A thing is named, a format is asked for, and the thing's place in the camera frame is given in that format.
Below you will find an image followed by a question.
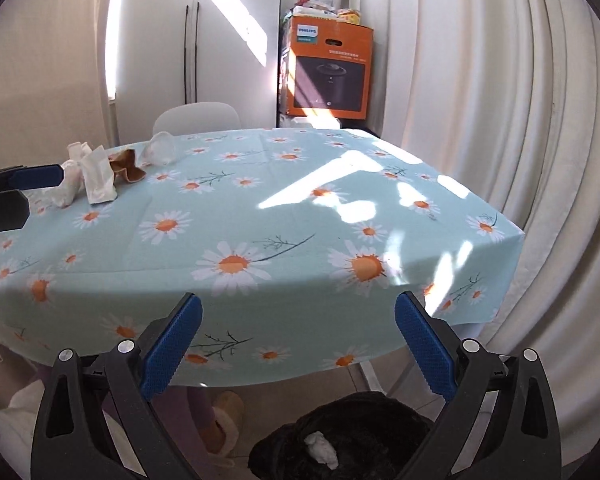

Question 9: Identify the crumpled brown paper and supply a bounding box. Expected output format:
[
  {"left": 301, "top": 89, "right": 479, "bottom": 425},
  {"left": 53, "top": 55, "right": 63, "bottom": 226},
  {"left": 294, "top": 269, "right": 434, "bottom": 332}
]
[{"left": 107, "top": 149, "right": 147, "bottom": 184}]

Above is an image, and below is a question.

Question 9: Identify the white paper bag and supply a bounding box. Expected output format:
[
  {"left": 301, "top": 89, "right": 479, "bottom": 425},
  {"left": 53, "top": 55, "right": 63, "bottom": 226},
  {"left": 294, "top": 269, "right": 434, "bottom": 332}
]
[{"left": 82, "top": 145, "right": 118, "bottom": 205}]

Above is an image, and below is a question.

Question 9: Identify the white storage box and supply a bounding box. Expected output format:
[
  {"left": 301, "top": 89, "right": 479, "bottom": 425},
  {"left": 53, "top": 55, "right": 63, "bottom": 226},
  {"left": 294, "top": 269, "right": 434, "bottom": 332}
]
[{"left": 280, "top": 115, "right": 342, "bottom": 131}]

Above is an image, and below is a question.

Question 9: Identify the white curtain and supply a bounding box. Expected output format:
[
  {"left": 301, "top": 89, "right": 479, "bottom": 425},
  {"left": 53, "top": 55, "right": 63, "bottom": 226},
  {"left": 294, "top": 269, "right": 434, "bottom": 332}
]
[{"left": 360, "top": 0, "right": 600, "bottom": 411}]

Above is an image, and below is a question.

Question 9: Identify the clear plastic cup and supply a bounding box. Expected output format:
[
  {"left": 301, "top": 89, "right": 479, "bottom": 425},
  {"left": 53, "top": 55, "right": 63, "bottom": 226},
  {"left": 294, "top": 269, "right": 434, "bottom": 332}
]
[{"left": 142, "top": 131, "right": 177, "bottom": 165}]

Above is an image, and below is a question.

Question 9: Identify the beige fluffy slipper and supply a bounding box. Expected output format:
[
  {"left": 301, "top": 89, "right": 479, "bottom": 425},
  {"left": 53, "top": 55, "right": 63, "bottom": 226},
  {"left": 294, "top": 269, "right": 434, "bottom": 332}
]
[{"left": 200, "top": 391, "right": 245, "bottom": 456}]

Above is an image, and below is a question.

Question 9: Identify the orange cardboard appliance box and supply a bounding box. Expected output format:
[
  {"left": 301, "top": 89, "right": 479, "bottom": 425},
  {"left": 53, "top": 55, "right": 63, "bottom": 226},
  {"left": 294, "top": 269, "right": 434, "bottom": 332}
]
[{"left": 286, "top": 14, "right": 375, "bottom": 121}]

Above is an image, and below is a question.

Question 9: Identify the crumpled white tissue wad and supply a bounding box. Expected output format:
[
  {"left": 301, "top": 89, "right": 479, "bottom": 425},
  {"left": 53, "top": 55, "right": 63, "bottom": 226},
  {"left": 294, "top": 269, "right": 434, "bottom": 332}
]
[{"left": 304, "top": 431, "right": 340, "bottom": 470}]

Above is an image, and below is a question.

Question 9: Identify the daisy print blue tablecloth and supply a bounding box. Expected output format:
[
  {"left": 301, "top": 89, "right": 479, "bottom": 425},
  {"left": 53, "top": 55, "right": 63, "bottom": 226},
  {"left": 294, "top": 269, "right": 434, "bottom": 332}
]
[{"left": 0, "top": 127, "right": 526, "bottom": 388}]

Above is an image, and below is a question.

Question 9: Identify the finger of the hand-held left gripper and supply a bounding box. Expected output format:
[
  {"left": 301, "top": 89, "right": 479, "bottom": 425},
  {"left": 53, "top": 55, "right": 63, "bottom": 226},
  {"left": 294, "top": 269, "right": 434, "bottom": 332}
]
[
  {"left": 0, "top": 190, "right": 30, "bottom": 235},
  {"left": 0, "top": 164, "right": 65, "bottom": 196}
]

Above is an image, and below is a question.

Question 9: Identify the white tissue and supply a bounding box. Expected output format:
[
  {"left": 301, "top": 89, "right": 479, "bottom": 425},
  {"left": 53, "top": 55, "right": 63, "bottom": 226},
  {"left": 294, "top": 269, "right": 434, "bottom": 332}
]
[{"left": 55, "top": 142, "right": 93, "bottom": 206}]

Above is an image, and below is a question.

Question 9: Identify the white wardrobe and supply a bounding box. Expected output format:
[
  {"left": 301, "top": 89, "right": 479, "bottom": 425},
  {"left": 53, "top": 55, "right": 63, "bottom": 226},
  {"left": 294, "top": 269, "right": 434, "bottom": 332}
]
[{"left": 107, "top": 0, "right": 283, "bottom": 146}]

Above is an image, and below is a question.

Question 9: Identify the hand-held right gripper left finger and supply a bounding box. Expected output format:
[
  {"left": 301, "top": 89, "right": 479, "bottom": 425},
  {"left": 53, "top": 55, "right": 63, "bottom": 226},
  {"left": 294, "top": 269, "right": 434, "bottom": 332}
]
[{"left": 30, "top": 291, "right": 216, "bottom": 480}]

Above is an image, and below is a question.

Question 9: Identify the black shelf rack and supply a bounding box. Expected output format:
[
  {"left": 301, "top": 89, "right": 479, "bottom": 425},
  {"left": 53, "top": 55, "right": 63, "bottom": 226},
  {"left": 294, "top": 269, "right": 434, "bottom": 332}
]
[{"left": 278, "top": 15, "right": 293, "bottom": 117}]

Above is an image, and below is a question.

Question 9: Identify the white table leg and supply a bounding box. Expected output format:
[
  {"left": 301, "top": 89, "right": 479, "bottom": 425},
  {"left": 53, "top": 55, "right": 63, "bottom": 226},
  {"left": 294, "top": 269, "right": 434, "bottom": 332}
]
[{"left": 350, "top": 360, "right": 381, "bottom": 393}]

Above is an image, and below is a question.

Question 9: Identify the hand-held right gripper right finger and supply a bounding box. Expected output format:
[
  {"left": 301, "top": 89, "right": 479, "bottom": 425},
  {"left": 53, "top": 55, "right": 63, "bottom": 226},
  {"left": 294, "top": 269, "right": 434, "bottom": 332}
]
[{"left": 394, "top": 290, "right": 563, "bottom": 480}]

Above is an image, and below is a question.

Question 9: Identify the bin with black bag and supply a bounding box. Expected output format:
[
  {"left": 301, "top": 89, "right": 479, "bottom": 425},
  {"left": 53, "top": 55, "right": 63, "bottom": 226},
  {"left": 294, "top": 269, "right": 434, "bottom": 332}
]
[{"left": 248, "top": 391, "right": 443, "bottom": 480}]

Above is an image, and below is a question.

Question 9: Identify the person's purple trouser leg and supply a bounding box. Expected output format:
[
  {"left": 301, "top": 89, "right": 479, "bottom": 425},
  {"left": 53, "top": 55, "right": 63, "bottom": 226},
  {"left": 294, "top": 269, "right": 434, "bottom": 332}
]
[{"left": 155, "top": 385, "right": 216, "bottom": 456}]

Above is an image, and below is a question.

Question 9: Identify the colourful packages heap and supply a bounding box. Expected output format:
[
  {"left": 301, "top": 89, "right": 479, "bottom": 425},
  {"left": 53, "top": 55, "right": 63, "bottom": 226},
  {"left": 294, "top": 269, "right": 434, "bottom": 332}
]
[{"left": 289, "top": 0, "right": 363, "bottom": 25}]

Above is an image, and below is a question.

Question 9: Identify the white chair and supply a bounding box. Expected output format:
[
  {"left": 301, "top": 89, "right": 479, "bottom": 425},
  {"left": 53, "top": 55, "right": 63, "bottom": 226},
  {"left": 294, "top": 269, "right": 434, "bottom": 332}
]
[{"left": 152, "top": 102, "right": 242, "bottom": 136}]

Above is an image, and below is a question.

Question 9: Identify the person's white fleece garment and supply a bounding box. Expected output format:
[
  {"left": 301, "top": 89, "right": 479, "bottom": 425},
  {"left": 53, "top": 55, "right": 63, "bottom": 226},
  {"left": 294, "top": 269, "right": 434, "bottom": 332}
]
[{"left": 0, "top": 392, "right": 46, "bottom": 461}]

